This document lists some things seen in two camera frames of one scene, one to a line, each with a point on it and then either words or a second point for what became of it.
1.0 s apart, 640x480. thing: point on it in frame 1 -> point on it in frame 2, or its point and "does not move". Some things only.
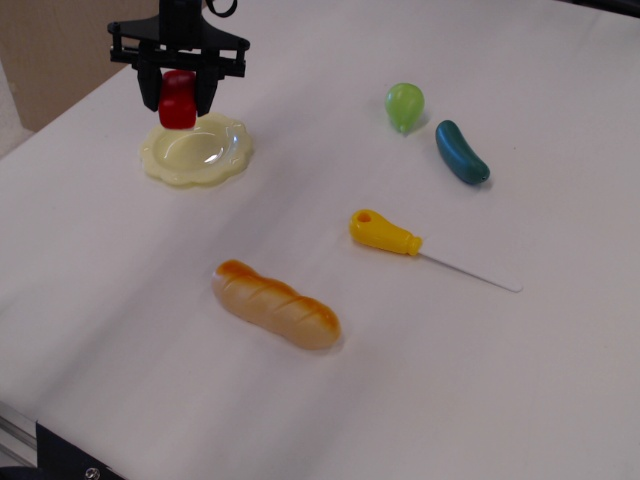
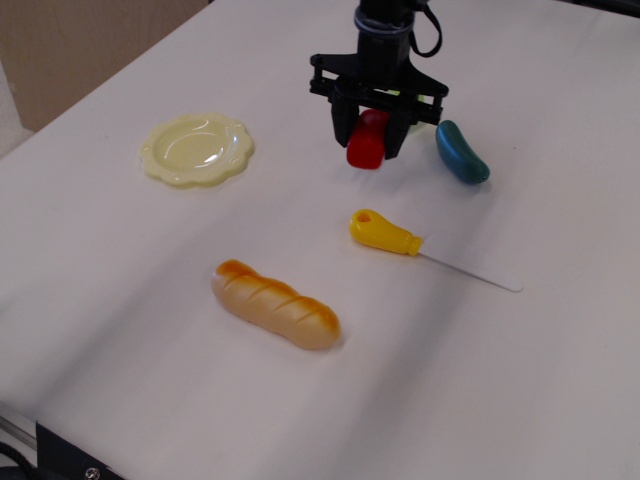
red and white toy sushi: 177,104 -> 366,144
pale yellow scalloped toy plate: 195,157 does not move
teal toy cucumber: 459,154 does not move
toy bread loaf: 275,307 does not move
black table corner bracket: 58,459 does not move
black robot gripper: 180,37 -> 381,74
